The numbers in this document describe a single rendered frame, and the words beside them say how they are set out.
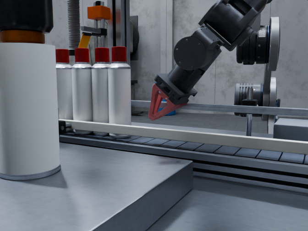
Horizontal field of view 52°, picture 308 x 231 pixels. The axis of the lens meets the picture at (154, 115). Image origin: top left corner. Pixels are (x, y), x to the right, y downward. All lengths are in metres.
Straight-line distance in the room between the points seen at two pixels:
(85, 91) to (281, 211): 0.49
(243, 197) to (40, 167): 0.32
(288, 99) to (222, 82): 1.56
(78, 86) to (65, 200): 0.41
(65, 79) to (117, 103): 0.16
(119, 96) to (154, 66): 7.56
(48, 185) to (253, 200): 0.31
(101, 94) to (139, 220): 0.40
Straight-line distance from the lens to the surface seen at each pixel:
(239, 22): 0.60
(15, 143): 0.47
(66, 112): 0.81
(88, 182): 0.45
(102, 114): 0.74
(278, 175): 0.58
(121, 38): 0.88
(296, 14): 8.04
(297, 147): 0.57
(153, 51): 8.28
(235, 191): 0.56
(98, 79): 0.74
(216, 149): 0.63
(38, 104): 0.46
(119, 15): 0.89
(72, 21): 0.94
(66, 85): 0.80
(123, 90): 0.70
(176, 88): 0.62
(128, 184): 0.44
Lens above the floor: 1.03
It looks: 8 degrees down
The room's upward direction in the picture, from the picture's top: straight up
